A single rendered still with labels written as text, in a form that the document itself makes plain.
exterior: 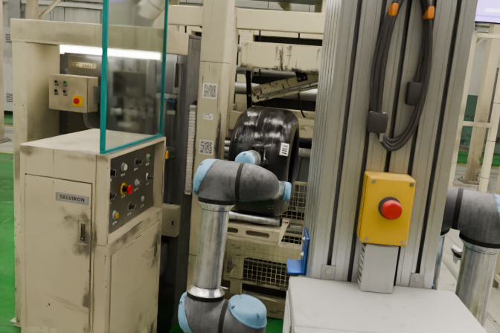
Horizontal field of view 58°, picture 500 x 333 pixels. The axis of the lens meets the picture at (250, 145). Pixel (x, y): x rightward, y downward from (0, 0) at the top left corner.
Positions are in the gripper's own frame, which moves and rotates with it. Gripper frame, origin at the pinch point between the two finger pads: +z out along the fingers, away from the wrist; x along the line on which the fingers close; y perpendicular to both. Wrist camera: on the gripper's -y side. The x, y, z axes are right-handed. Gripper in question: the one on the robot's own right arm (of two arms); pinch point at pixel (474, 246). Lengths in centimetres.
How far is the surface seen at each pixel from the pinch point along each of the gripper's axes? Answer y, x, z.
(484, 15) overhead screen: -136, -3, 388
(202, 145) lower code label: -34, -126, 13
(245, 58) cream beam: -79, -114, 41
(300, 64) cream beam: -74, -86, 49
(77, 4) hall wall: -300, -892, 623
